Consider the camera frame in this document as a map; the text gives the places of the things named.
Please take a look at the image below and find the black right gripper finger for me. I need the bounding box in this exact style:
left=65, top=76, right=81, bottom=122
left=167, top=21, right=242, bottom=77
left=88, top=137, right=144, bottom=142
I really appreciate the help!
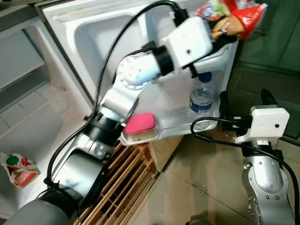
left=219, top=90, right=231, bottom=118
left=261, top=89, right=278, bottom=110

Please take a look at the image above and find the red snack bag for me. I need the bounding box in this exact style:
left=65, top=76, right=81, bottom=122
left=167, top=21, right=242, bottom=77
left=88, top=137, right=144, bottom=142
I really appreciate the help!
left=195, top=0, right=269, bottom=41

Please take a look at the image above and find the small fridge door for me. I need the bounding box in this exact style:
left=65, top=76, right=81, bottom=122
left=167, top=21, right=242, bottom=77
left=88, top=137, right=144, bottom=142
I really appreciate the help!
left=41, top=0, right=240, bottom=147

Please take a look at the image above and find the fridge cabinet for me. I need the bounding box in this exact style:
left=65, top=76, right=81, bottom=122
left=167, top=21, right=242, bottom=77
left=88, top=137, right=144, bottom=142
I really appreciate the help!
left=0, top=5, right=94, bottom=120

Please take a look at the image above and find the clear water bottle blue cap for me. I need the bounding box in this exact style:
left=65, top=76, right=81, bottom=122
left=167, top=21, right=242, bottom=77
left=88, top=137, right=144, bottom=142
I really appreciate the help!
left=188, top=71, right=218, bottom=130

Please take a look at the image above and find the green glass sliding door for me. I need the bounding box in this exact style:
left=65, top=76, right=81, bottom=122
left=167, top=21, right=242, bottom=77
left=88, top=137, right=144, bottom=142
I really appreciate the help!
left=233, top=0, right=300, bottom=142

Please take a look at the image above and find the pink lidded food container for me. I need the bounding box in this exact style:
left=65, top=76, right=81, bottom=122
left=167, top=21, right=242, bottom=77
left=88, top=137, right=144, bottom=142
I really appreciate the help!
left=122, top=112, right=158, bottom=144

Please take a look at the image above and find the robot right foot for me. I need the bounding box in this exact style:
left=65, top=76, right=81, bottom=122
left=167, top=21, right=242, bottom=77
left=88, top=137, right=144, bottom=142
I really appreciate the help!
left=187, top=214, right=214, bottom=225

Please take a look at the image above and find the wooden slatted rack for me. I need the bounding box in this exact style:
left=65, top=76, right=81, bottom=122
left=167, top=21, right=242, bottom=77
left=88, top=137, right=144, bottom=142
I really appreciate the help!
left=74, top=139, right=163, bottom=225

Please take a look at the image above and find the red green snack packet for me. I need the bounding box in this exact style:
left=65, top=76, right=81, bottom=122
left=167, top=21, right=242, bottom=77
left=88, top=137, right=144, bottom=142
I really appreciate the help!
left=0, top=152, right=41, bottom=189

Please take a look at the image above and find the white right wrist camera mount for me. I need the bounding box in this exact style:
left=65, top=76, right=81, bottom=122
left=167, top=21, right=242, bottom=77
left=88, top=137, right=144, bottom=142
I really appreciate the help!
left=234, top=106, right=290, bottom=144

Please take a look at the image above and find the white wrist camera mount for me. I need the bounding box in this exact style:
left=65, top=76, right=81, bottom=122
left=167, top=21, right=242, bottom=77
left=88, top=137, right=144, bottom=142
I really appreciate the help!
left=234, top=106, right=290, bottom=144
left=161, top=17, right=214, bottom=69

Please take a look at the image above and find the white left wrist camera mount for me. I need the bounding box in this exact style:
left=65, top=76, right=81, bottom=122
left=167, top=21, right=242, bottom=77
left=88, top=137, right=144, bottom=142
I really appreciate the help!
left=161, top=17, right=214, bottom=69

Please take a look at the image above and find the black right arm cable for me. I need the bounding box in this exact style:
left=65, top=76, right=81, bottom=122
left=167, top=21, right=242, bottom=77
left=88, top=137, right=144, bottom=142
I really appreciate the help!
left=189, top=116, right=300, bottom=225

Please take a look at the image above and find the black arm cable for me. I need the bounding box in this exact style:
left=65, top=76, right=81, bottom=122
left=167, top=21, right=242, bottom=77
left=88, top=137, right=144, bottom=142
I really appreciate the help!
left=43, top=0, right=191, bottom=189
left=189, top=116, right=300, bottom=225

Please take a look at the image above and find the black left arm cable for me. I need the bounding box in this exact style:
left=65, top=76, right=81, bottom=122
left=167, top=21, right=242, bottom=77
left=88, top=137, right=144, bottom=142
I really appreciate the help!
left=43, top=0, right=191, bottom=189

